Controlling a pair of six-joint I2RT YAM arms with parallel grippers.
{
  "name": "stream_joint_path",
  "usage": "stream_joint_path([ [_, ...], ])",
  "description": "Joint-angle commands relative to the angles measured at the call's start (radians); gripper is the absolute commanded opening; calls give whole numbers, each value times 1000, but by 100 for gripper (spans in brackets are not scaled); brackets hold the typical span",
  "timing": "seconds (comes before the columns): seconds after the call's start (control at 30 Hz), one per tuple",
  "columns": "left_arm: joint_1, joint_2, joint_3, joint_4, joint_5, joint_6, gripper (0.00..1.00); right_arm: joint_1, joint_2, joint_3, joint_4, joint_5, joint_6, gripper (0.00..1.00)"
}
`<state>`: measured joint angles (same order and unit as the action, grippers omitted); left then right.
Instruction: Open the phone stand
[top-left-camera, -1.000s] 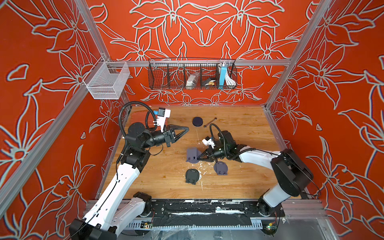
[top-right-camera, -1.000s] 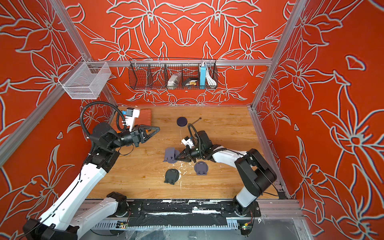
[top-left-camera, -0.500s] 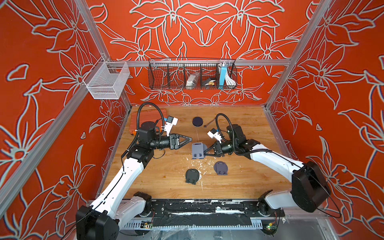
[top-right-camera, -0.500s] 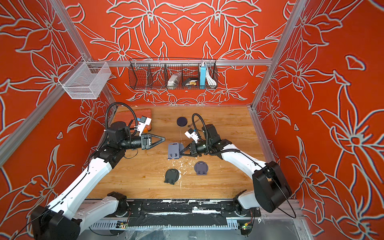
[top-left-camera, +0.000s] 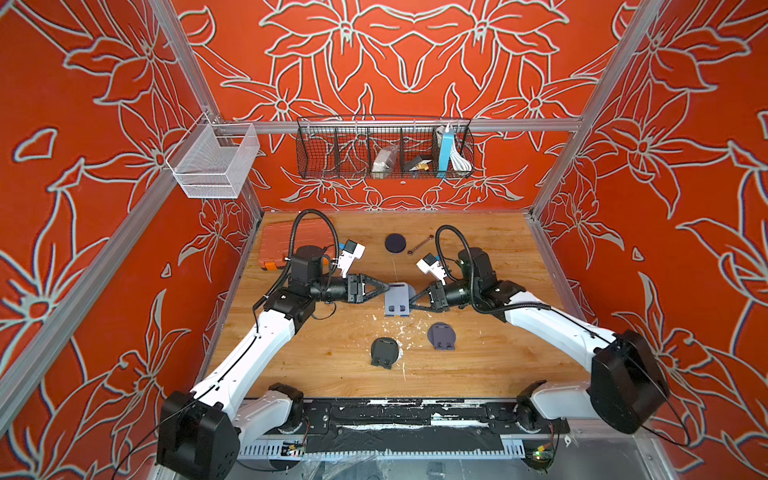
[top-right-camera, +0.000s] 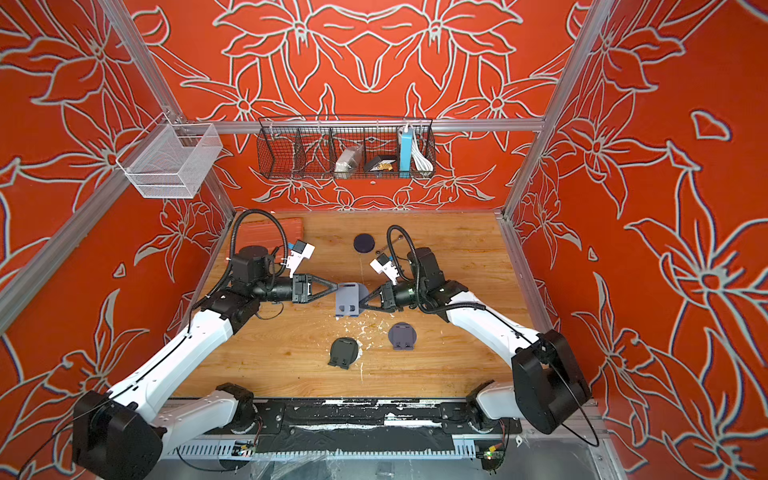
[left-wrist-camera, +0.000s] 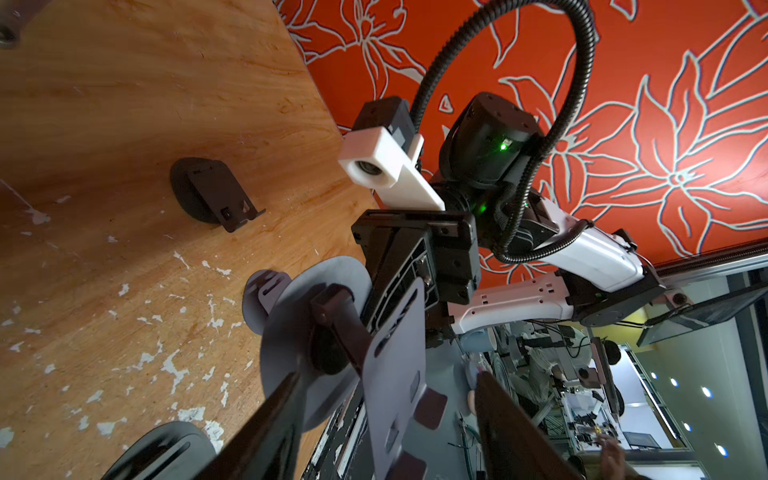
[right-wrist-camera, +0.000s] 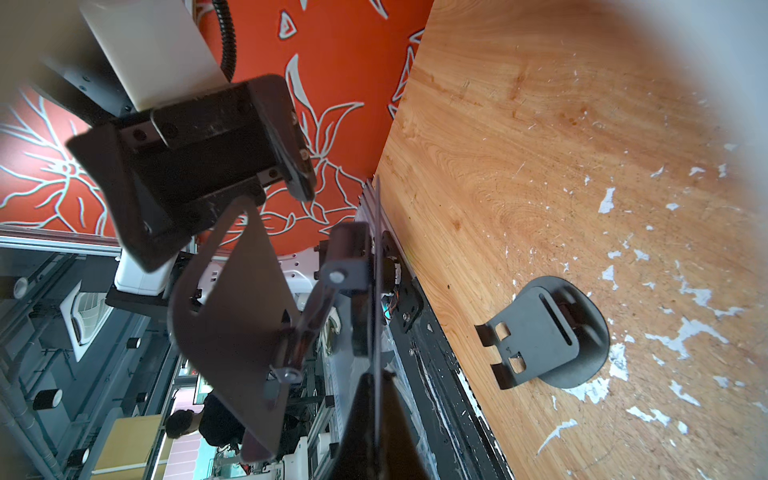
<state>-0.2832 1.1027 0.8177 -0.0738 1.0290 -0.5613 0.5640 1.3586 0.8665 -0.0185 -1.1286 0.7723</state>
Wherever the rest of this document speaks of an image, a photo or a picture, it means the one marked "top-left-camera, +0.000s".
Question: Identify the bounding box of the black small box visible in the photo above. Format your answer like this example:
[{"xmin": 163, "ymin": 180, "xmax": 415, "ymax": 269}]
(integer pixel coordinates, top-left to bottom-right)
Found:
[{"xmin": 403, "ymin": 155, "xmax": 432, "ymax": 173}]

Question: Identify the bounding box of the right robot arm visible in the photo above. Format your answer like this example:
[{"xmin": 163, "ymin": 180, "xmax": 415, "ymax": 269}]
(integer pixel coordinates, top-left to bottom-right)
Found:
[{"xmin": 410, "ymin": 225, "xmax": 670, "ymax": 434}]

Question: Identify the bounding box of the dark grey phone stand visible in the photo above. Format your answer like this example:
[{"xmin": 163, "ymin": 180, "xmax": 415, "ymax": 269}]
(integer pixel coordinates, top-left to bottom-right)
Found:
[{"xmin": 370, "ymin": 337, "xmax": 400, "ymax": 370}]

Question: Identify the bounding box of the purple phone stand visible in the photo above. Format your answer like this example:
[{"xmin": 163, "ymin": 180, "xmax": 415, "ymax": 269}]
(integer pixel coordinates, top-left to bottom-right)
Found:
[
  {"xmin": 384, "ymin": 282, "xmax": 415, "ymax": 317},
  {"xmin": 427, "ymin": 322, "xmax": 457, "ymax": 351}
]

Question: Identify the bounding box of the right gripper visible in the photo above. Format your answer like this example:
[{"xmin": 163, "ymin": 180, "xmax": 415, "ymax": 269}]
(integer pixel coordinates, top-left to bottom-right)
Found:
[{"xmin": 407, "ymin": 282, "xmax": 481, "ymax": 316}]

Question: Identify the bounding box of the white cables bundle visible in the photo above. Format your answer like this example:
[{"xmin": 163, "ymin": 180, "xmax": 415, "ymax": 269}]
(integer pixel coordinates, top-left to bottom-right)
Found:
[{"xmin": 449, "ymin": 137, "xmax": 474, "ymax": 178}]

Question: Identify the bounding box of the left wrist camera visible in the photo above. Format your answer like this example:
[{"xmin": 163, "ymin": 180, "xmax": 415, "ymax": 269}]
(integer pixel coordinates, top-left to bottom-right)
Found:
[{"xmin": 336, "ymin": 240, "xmax": 365, "ymax": 278}]

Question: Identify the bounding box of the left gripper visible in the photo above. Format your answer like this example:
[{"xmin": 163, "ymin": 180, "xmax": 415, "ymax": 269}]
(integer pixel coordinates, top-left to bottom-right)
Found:
[{"xmin": 310, "ymin": 273, "xmax": 389, "ymax": 308}]

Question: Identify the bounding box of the orange tool case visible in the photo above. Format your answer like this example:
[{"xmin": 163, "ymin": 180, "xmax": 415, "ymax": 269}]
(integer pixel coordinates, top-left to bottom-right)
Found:
[{"xmin": 258, "ymin": 216, "xmax": 335, "ymax": 271}]

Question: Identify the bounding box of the dark round disc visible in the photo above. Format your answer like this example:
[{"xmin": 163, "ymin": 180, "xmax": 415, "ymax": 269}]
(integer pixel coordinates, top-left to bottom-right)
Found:
[{"xmin": 384, "ymin": 233, "xmax": 407, "ymax": 254}]

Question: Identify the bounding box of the black wire basket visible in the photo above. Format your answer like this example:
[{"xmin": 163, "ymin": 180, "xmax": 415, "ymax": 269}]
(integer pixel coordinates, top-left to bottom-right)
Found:
[{"xmin": 296, "ymin": 115, "xmax": 476, "ymax": 180}]

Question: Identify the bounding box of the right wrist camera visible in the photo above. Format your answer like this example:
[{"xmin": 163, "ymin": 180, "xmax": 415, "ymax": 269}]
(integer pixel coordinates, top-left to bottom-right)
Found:
[{"xmin": 416, "ymin": 253, "xmax": 447, "ymax": 285}]

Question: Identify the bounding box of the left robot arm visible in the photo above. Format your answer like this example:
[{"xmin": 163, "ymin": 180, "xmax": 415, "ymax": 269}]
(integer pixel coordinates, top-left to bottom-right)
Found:
[{"xmin": 156, "ymin": 209, "xmax": 390, "ymax": 479}]

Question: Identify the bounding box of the plastic bag item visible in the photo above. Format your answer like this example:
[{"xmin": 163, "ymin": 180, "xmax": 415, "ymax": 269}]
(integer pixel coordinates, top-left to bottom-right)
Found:
[{"xmin": 371, "ymin": 145, "xmax": 400, "ymax": 179}]

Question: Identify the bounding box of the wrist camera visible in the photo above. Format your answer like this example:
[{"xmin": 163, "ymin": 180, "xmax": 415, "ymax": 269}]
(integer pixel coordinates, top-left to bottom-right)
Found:
[
  {"xmin": 336, "ymin": 240, "xmax": 365, "ymax": 278},
  {"xmin": 416, "ymin": 253, "xmax": 447, "ymax": 285}
]

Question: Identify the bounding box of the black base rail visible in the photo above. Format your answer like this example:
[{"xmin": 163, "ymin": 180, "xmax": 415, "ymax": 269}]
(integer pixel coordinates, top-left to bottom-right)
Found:
[{"xmin": 241, "ymin": 398, "xmax": 570, "ymax": 460}]

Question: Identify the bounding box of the clear plastic bin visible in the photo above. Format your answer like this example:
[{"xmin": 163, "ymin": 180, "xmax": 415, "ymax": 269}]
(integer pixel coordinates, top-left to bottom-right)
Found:
[{"xmin": 168, "ymin": 124, "xmax": 260, "ymax": 199}]

